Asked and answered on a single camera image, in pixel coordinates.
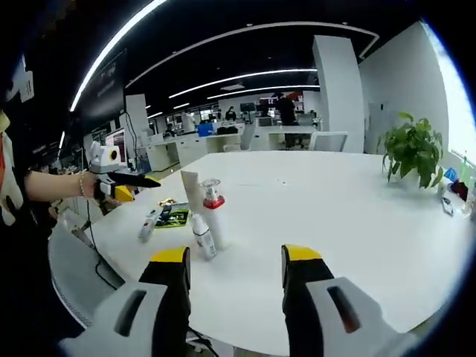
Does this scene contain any large black display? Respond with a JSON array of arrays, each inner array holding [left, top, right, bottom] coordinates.
[[72, 48, 128, 126]]

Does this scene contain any black green skincare sachet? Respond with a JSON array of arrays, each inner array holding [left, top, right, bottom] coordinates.
[[152, 202, 191, 229]]

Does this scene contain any white office chair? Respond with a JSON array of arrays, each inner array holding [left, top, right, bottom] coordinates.
[[308, 130, 350, 152]]

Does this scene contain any ceiling light strip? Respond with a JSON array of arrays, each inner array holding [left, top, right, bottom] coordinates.
[[69, 0, 169, 112]]

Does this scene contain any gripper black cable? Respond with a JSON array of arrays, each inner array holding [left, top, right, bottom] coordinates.
[[83, 199, 126, 292], [187, 326, 221, 357]]

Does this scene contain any dark pouch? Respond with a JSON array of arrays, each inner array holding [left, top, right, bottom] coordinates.
[[451, 180, 470, 202]]

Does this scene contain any white desk row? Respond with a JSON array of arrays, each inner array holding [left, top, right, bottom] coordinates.
[[139, 124, 246, 173]]

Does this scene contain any white office table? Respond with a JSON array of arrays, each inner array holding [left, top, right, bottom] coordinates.
[[256, 125, 321, 152]]

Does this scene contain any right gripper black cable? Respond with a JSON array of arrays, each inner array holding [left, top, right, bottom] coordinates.
[[187, 326, 221, 357]]

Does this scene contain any white skincare spray bottle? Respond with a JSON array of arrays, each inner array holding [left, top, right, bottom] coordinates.
[[138, 208, 166, 244], [190, 213, 218, 263]]

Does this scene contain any white skincare pump bottle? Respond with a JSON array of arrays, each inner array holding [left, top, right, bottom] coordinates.
[[199, 178, 234, 251]]

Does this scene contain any white skincare tube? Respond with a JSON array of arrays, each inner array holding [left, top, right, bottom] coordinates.
[[180, 170, 204, 224]]

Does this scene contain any green potted plant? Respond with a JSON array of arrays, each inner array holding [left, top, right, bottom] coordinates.
[[378, 112, 445, 190]]

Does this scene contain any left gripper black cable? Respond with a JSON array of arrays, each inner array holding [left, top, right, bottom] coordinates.
[[83, 199, 126, 292]]

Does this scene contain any person's left hand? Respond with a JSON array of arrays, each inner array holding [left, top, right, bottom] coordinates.
[[83, 172, 100, 200]]

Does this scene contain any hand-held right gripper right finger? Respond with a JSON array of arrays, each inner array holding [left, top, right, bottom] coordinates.
[[280, 243, 422, 357]]

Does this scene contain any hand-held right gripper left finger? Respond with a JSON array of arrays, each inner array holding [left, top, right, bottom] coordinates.
[[59, 244, 193, 357]]

